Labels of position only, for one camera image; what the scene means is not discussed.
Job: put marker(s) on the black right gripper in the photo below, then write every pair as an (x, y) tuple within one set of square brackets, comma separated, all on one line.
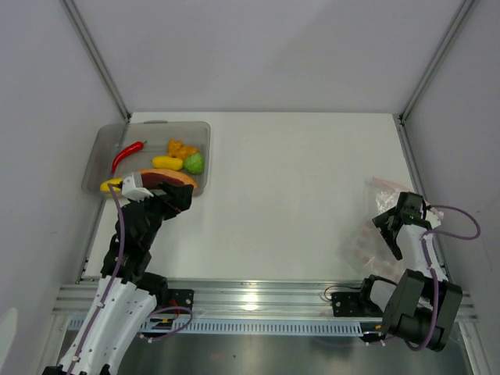
[(382, 222)]

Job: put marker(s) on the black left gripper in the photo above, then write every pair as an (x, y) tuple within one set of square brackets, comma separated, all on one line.
[(177, 198)]

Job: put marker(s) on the clear pink zip top bag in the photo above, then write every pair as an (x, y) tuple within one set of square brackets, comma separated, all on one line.
[(365, 250)]

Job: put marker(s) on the yellow lemon toy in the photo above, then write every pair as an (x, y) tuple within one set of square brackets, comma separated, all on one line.
[(167, 162), (114, 184)]

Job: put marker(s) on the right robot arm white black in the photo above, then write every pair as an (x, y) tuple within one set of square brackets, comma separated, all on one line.
[(422, 308)]

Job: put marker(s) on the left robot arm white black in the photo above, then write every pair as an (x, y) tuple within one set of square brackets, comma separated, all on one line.
[(127, 295)]

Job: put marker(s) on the red grapefruit wedge toy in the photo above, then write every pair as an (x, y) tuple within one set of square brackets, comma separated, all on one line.
[(151, 178)]

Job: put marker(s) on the orange ginger root toy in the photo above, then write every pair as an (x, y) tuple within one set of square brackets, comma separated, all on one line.
[(177, 149)]

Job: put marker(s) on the red chili pepper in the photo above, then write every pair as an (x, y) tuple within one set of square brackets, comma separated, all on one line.
[(127, 151)]

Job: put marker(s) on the grey translucent plastic tray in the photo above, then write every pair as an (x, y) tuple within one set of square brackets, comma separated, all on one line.
[(112, 139)]

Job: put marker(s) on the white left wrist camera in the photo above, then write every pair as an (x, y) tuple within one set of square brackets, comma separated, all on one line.
[(133, 189)]

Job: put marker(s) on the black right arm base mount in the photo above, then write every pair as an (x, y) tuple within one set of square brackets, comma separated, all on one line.
[(354, 304)]

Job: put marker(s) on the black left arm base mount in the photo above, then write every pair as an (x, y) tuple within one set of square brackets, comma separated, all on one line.
[(180, 298)]

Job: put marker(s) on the grey slotted cable duct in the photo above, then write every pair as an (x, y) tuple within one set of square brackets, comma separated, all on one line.
[(260, 327)]

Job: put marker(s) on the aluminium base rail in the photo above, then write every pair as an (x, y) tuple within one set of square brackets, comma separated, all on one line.
[(243, 299)]

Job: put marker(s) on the right aluminium frame post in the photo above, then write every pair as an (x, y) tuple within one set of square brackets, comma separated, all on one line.
[(447, 41)]

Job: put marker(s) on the aluminium frame post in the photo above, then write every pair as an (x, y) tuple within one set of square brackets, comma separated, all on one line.
[(447, 41), (86, 39)]

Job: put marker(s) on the left aluminium frame post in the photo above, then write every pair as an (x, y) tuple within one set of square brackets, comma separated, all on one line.
[(86, 39)]

